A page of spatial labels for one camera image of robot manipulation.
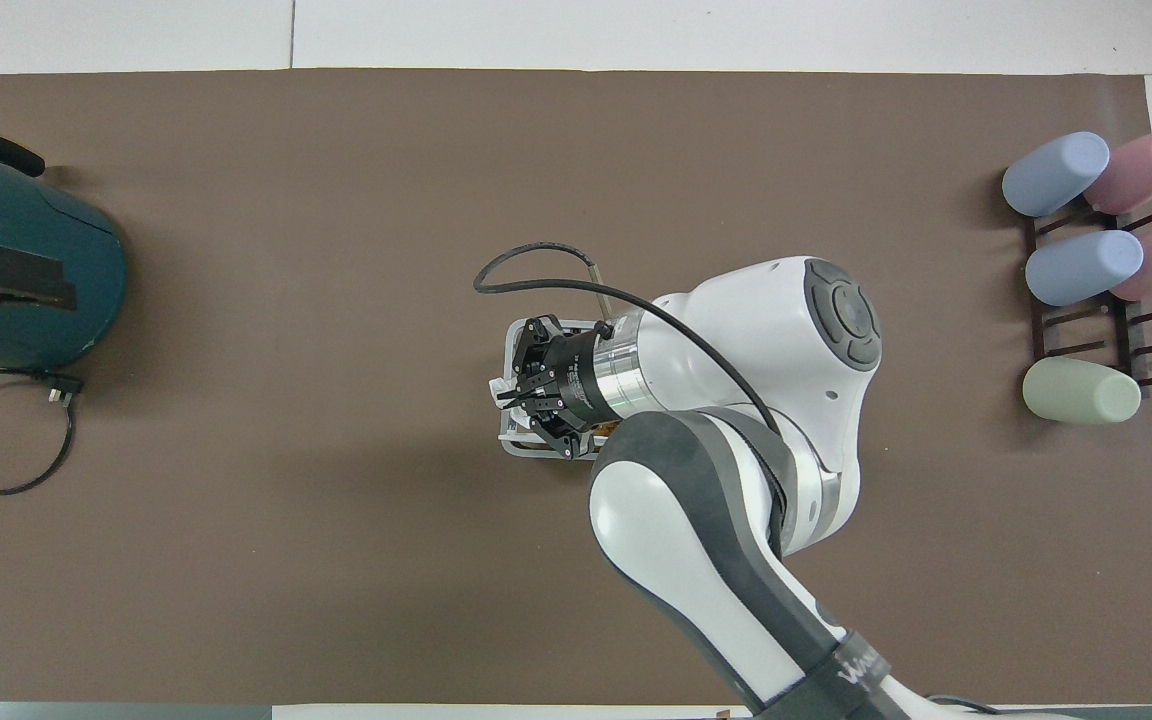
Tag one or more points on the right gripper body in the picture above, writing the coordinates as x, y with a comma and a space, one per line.
574, 375

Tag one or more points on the white plastic container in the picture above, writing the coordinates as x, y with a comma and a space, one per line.
512, 432

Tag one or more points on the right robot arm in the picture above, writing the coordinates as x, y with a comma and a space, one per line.
736, 330

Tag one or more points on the green cup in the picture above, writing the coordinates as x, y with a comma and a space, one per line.
1081, 391

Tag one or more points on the blue cup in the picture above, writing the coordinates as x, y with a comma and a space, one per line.
1054, 175
1084, 268

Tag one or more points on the dark cup rack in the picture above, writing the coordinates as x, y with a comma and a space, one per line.
1126, 335

